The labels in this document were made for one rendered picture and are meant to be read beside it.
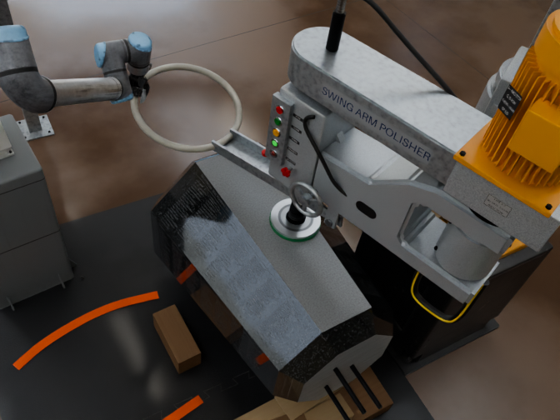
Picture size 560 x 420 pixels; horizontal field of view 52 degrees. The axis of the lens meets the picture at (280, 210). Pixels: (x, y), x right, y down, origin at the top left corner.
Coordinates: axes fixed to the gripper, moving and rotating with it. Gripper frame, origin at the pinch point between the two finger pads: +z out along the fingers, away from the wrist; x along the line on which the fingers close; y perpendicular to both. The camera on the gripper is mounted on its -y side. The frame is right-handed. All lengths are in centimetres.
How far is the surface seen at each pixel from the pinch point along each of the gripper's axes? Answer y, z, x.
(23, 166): 43, 16, -32
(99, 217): 11, 102, -12
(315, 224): 36, -5, 91
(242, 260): 56, 7, 67
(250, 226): 43, 2, 65
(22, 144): 32, 19, -38
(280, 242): 47, -1, 79
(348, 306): 69, -9, 110
